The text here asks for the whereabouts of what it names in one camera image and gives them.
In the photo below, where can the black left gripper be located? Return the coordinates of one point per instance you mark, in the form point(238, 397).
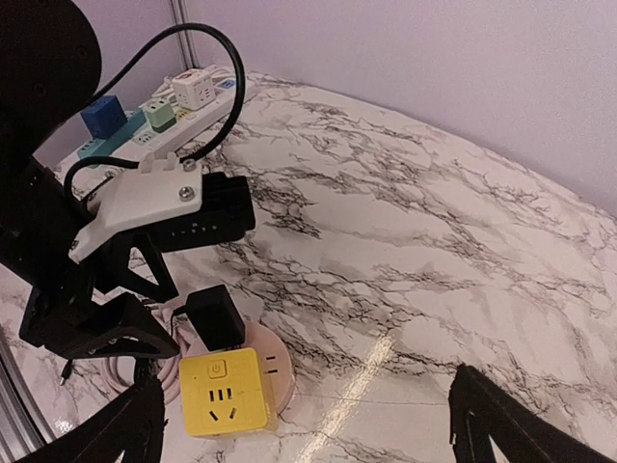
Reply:
point(62, 290)

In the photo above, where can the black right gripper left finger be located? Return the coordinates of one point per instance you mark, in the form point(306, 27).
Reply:
point(130, 427)

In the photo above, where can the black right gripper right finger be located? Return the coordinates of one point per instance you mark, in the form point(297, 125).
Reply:
point(484, 417)

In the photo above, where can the pink round power strip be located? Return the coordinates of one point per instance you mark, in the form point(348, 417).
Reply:
point(273, 355)

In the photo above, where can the yellow cube socket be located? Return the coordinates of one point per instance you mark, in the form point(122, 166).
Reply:
point(224, 393)

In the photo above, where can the black power adapter with cable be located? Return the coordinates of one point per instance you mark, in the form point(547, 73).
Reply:
point(214, 318)

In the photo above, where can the teal power strip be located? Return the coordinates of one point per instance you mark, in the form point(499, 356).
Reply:
point(105, 147)

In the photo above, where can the blue cube socket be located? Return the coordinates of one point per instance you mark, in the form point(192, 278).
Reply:
point(105, 117)

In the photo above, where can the green plug adapter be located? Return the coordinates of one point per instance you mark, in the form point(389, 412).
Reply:
point(160, 114)

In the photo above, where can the white cube socket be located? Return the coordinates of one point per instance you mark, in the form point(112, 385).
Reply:
point(193, 89)

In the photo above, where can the long white power strip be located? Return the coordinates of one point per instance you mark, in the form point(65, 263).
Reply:
point(189, 124)

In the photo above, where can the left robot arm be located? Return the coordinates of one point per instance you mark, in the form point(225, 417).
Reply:
point(50, 70)

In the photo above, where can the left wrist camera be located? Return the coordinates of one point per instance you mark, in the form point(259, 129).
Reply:
point(182, 207)

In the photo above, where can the left aluminium frame post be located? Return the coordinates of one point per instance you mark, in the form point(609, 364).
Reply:
point(185, 40)

